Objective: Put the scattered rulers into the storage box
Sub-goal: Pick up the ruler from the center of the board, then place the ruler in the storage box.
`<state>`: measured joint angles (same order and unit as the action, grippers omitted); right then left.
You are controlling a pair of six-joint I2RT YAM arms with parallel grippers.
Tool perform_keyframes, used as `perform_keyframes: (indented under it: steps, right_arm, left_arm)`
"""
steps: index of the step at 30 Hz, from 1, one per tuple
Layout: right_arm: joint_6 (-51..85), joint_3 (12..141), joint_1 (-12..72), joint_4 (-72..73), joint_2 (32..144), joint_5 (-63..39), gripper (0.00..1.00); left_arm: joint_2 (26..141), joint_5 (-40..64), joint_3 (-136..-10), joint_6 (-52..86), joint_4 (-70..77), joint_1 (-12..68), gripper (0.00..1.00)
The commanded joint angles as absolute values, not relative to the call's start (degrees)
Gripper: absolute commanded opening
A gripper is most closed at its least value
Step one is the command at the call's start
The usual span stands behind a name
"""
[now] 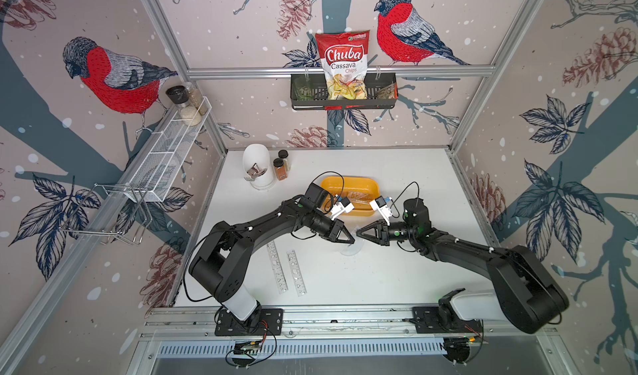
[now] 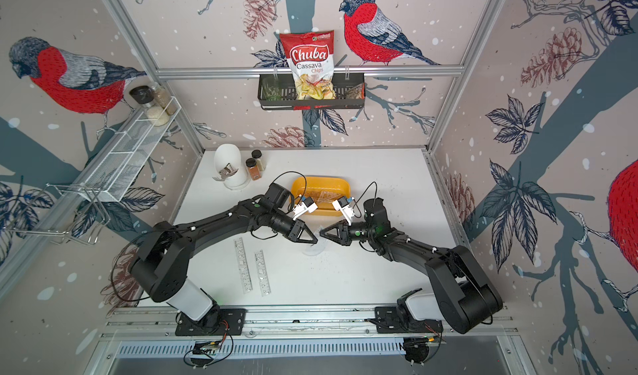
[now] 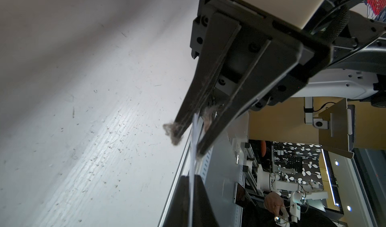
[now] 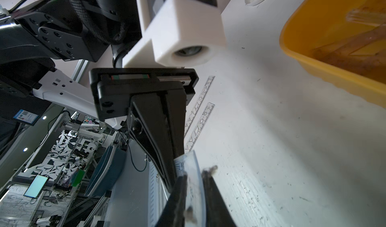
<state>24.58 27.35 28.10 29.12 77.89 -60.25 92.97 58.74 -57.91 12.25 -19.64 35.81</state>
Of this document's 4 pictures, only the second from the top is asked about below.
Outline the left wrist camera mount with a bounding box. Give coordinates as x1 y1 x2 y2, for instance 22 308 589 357
261 183 318 220

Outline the white wire mesh shelf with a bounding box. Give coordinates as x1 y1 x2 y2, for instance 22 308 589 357
78 97 182 202

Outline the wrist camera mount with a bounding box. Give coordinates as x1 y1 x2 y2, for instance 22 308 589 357
261 183 318 220
332 196 355 225

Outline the glass jar on shelf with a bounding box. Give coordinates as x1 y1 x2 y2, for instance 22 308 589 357
150 82 178 117

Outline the black lid spice jar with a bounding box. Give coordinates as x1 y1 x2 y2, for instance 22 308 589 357
129 86 156 107

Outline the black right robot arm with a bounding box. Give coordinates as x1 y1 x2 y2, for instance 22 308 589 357
320 198 503 333

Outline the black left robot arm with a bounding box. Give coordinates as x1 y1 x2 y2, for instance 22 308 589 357
129 195 318 322

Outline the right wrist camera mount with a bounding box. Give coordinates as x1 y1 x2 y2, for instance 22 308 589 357
332 196 355 225

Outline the long clear stencil ruler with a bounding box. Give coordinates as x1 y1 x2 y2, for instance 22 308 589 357
234 237 254 294

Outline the brown spice bottle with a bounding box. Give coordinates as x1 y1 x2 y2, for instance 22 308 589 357
246 158 262 181

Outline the yellow plastic storage box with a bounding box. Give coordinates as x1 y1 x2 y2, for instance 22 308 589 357
290 177 351 217

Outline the chrome wire rack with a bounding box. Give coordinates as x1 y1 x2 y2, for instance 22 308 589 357
2 184 114 245

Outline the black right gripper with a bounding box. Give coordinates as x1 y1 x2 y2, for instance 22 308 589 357
319 219 375 249

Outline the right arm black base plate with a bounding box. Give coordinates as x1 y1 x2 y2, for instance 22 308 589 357
367 306 444 334

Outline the red Chuba cassava chips bag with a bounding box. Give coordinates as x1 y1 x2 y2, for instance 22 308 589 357
280 31 337 100

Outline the white egg-shaped container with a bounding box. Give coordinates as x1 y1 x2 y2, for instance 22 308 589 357
213 144 250 190

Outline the clear blue protractor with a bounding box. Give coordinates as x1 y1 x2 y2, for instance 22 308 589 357
302 240 328 257

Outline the dark spice bottle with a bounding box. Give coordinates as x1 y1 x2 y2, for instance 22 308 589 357
251 150 266 172

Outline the short clear stencil ruler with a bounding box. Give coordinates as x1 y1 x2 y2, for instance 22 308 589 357
255 250 272 296

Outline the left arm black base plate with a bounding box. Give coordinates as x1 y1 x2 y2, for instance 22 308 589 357
174 306 248 337

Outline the black wire wall basket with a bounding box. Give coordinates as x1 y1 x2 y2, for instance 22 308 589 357
258 73 366 111

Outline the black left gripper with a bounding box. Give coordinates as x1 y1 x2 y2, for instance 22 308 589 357
270 209 320 243

